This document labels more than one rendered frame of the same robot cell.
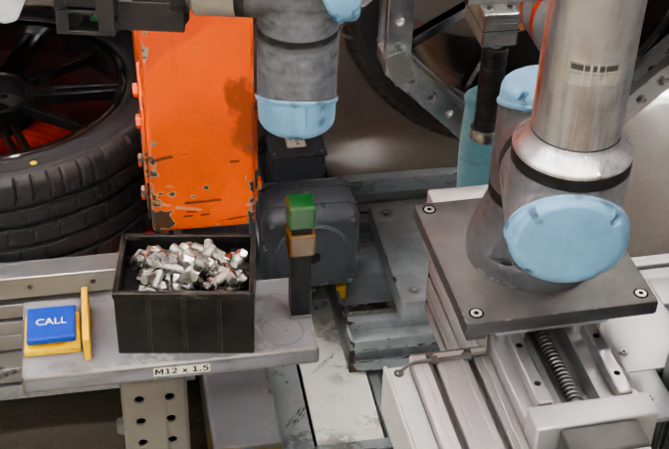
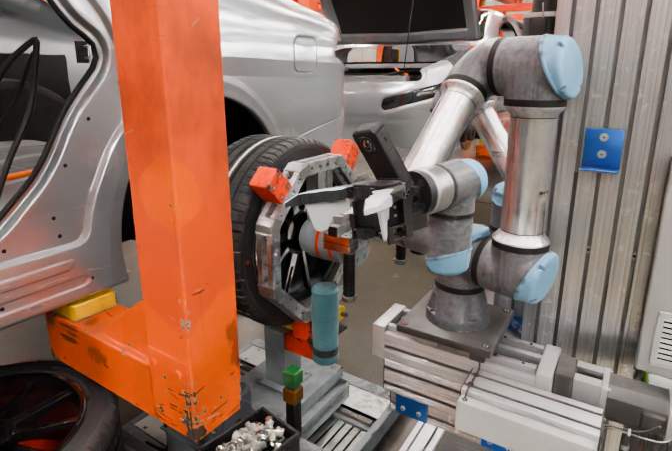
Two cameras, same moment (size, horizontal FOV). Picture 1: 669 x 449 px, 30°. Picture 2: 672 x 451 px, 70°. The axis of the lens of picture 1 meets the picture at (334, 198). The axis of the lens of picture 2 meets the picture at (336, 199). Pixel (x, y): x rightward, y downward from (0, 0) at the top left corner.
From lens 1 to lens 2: 99 cm
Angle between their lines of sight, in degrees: 45
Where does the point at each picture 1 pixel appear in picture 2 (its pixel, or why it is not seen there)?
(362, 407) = not seen: outside the picture
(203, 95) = (217, 339)
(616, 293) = (502, 314)
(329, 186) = not seen: hidden behind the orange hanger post
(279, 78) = (462, 237)
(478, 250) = (455, 322)
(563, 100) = (536, 211)
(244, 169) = (236, 376)
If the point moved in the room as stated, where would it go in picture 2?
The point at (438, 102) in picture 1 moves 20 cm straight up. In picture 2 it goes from (292, 303) to (291, 244)
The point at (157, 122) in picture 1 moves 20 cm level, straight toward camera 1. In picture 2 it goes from (196, 367) to (258, 400)
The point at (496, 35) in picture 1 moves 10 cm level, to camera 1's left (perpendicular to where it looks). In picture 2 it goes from (352, 246) to (327, 255)
